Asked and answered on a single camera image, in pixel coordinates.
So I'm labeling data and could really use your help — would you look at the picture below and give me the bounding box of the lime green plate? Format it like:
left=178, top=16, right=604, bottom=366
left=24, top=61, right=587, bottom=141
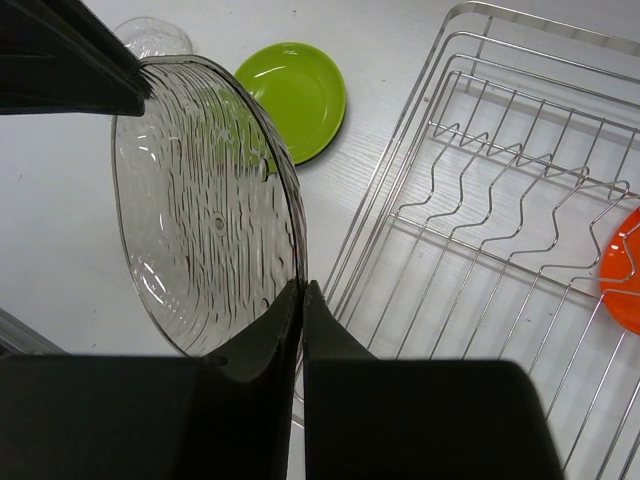
left=235, top=42, right=347, bottom=166

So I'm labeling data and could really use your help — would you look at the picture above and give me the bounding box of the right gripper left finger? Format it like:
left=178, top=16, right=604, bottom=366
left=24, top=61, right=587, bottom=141
left=202, top=280, right=303, bottom=479

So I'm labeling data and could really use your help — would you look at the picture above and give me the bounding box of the orange plate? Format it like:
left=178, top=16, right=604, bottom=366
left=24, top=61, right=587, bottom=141
left=599, top=209, right=639, bottom=335

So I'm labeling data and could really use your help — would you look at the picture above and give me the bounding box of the metal wire dish rack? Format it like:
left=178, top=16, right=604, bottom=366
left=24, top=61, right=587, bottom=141
left=323, top=1, right=639, bottom=479

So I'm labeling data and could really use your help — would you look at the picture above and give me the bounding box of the clear glass plate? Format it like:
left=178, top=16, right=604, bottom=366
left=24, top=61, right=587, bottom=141
left=114, top=17, right=194, bottom=59
left=111, top=55, right=308, bottom=356

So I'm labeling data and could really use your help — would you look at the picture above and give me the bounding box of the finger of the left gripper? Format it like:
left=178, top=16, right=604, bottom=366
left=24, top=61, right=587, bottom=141
left=1, top=0, right=151, bottom=117

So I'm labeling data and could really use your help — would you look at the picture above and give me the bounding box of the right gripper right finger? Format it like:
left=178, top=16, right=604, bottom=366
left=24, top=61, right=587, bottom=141
left=303, top=280, right=376, bottom=361

